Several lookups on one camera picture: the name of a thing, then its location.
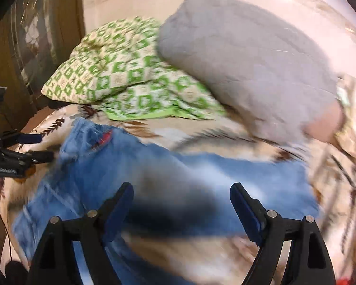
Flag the blue denim pants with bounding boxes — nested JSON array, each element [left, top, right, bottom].
[[12, 117, 321, 285]]

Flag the grey quilted pillow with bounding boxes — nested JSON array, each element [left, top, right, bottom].
[[157, 0, 343, 143]]

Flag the thin black cable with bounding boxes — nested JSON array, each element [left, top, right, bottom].
[[0, 202, 13, 262]]

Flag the leaf printed blanket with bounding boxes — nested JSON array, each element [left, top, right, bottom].
[[6, 74, 356, 285]]

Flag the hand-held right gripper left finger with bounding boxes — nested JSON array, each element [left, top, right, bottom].
[[27, 182, 135, 285]]

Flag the pink pillow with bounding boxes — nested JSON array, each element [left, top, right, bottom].
[[303, 104, 345, 143]]

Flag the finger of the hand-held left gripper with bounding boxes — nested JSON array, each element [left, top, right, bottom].
[[17, 150, 56, 164], [0, 131, 43, 147]]

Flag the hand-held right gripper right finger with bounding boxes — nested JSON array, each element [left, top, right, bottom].
[[230, 182, 336, 285]]

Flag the green patterned pillow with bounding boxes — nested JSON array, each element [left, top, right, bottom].
[[41, 17, 229, 122]]

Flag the wooden wardrobe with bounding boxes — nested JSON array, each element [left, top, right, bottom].
[[0, 0, 86, 131]]

